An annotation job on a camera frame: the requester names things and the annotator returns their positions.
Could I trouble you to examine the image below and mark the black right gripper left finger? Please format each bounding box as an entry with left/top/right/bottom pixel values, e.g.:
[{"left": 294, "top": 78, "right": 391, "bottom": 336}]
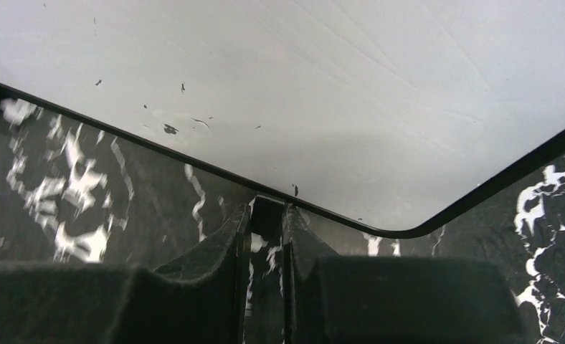
[{"left": 0, "top": 205, "right": 250, "bottom": 343}]

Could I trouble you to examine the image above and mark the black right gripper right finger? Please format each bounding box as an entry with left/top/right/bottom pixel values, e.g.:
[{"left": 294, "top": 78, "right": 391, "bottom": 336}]
[{"left": 282, "top": 207, "right": 525, "bottom": 343}]

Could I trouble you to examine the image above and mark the black framed whiteboard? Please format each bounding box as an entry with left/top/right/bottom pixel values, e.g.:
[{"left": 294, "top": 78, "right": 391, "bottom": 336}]
[{"left": 0, "top": 1, "right": 565, "bottom": 233}]

